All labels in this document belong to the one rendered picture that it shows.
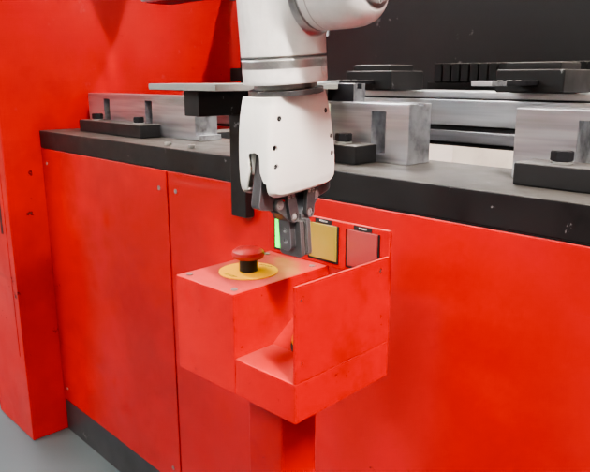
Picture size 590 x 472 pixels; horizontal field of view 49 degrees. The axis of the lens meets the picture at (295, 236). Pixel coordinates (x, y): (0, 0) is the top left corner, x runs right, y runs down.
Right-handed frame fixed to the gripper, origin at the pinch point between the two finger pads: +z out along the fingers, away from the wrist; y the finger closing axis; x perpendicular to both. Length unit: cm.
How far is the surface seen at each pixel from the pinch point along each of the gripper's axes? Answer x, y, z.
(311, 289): 4.7, 2.9, 4.1
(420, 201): -0.2, -24.4, 1.8
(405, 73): -30, -65, -12
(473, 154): -119, -258, 45
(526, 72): -2, -59, -12
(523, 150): 8.2, -36.6, -3.8
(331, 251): -3.6, -9.9, 5.3
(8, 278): -126, -16, 38
